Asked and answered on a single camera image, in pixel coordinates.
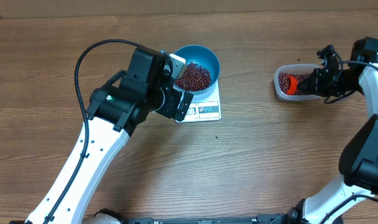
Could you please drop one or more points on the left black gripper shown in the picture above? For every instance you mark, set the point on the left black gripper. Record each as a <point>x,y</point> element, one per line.
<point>183,106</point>

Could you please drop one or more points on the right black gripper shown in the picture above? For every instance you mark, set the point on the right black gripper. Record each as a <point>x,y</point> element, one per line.
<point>318,82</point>

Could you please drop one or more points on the red measuring scoop blue handle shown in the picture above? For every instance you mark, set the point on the red measuring scoop blue handle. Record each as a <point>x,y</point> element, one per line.
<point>293,85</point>

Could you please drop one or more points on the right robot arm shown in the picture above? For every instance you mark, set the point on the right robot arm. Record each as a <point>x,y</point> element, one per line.
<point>358,165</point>

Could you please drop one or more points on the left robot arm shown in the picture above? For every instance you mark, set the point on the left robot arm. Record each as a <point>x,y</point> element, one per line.
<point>115,110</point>

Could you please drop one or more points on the white digital kitchen scale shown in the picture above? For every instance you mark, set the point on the white digital kitchen scale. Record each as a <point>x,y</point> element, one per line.
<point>205,106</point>

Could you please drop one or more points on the red beans in bowl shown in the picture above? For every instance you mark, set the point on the red beans in bowl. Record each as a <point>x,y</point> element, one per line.
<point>194,78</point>

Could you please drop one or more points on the blue bowl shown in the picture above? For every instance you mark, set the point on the blue bowl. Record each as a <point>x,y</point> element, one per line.
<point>202,56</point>

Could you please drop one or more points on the clear plastic container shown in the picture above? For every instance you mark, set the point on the clear plastic container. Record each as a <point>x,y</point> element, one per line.
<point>294,69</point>

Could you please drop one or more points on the red adzuki beans in container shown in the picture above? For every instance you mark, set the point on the red adzuki beans in container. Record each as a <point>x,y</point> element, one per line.
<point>284,82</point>

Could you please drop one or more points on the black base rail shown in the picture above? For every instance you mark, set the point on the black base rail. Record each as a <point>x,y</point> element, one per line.
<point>260,219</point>

